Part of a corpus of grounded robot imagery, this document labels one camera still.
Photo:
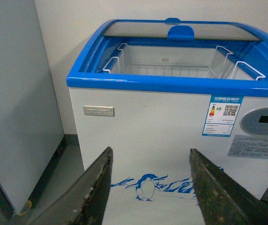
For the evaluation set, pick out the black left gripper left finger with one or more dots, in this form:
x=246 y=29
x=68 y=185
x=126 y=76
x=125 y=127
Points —
x=85 y=201

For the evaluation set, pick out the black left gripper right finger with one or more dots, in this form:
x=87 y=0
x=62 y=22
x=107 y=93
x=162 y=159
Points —
x=221 y=199

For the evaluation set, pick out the glass sliding freezer lid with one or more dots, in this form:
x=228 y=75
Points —
x=179 y=31

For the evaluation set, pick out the grey instruction sticker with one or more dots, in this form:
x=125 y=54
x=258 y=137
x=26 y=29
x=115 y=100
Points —
x=247 y=146

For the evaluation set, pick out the blue energy label sticker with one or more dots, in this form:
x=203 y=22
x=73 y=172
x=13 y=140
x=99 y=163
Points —
x=221 y=115

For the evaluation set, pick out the grey oval control panel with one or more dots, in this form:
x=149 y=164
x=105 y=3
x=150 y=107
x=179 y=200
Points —
x=255 y=122

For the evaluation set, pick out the silver brand nameplate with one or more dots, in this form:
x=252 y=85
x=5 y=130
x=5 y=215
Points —
x=99 y=111

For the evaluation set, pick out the grey cabinet on casters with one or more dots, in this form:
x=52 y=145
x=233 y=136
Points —
x=30 y=123

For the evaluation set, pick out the white blue chest freezer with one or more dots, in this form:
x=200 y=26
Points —
x=157 y=121

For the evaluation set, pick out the white wire freezer basket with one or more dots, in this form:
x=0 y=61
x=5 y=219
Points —
x=217 y=62

